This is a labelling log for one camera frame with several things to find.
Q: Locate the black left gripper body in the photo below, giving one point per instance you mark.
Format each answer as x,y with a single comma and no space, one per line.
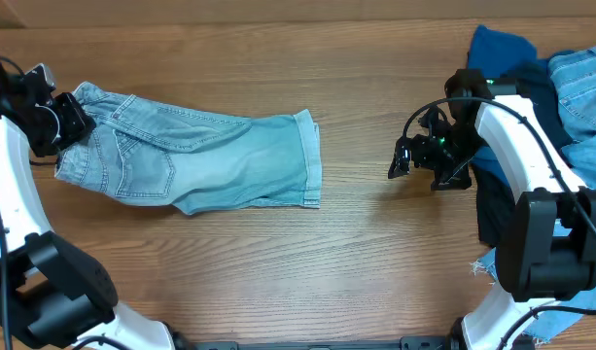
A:
76,119

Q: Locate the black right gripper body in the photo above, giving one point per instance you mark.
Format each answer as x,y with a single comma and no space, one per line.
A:
421,158

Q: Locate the light blue denim shorts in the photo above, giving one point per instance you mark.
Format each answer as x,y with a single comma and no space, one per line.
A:
147,153

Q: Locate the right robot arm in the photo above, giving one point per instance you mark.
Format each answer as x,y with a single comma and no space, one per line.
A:
548,254

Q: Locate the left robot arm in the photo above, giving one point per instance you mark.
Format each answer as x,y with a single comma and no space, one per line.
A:
51,292

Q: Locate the dark navy garment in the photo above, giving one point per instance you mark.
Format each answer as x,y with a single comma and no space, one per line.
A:
494,200

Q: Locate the blue shirt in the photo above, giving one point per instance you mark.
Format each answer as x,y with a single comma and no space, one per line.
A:
498,54

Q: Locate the blue denim jeans pile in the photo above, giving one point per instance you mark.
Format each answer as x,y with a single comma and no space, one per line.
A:
574,77

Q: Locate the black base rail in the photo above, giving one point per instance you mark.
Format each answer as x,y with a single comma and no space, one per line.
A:
322,345

